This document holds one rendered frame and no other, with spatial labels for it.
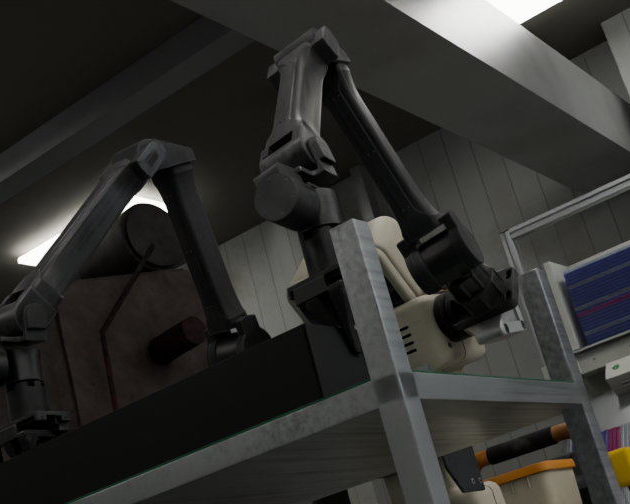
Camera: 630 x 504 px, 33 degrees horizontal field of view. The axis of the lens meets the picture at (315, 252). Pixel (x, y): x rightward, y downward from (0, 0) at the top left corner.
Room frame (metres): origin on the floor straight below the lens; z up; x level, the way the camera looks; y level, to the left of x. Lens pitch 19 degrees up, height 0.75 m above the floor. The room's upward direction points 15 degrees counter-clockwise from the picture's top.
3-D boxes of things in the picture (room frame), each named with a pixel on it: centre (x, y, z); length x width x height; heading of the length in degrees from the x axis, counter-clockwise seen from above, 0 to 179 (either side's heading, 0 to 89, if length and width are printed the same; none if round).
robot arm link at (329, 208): (1.20, -0.01, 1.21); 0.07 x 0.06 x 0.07; 155
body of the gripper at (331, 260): (1.21, -0.01, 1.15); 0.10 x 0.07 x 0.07; 57
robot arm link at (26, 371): (1.50, 0.47, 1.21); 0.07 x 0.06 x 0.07; 141
